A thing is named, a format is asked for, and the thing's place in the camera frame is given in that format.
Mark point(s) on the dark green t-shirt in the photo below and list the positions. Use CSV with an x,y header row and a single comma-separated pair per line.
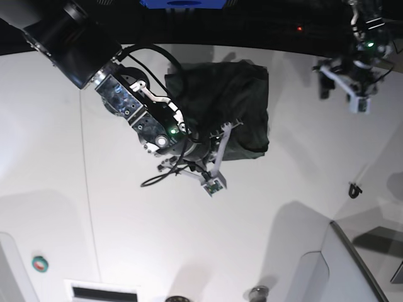
x,y
226,92

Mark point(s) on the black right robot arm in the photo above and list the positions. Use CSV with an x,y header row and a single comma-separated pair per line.
x,y
75,44

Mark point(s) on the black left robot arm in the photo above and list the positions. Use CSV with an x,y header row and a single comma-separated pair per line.
x,y
371,38

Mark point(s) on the round metal knob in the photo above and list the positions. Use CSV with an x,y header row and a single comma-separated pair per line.
x,y
258,294

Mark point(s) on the small black clip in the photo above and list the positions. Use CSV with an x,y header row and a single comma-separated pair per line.
x,y
354,190

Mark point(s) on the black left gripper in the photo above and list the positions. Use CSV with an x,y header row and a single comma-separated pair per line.
x,y
357,79

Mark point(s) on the green red tape roll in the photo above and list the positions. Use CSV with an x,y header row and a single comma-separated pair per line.
x,y
40,264

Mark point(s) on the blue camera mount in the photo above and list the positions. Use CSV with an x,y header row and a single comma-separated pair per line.
x,y
183,4

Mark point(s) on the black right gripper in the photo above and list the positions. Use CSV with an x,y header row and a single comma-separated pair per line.
x,y
197,158

